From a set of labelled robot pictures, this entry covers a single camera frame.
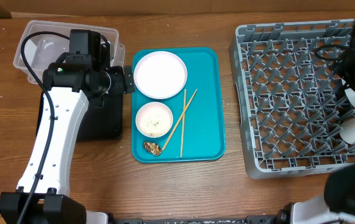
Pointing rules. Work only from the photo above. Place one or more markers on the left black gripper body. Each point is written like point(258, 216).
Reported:
point(118, 84)

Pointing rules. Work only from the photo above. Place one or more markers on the small white rice bowl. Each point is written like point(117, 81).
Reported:
point(154, 119)

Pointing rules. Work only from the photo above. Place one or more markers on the grey-green bowl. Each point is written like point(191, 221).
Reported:
point(350, 93)

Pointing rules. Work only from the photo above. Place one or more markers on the white cup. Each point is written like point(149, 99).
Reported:
point(347, 131)

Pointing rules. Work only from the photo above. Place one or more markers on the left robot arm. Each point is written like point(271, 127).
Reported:
point(81, 95)

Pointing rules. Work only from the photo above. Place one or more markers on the grey dishwasher rack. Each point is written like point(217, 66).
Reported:
point(291, 102)

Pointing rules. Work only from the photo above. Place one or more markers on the large white plate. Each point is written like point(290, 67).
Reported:
point(160, 75)

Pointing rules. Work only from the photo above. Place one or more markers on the black plastic tray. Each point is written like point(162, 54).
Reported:
point(103, 119)

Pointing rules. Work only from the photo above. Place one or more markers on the teal serving tray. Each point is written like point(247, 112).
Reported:
point(204, 131)

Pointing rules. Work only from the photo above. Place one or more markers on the gold foil wrapper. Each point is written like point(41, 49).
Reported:
point(152, 148)

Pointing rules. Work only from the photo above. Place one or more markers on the clear plastic bin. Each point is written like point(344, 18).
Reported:
point(40, 46)

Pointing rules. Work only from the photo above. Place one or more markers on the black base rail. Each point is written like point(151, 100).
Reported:
point(251, 219)

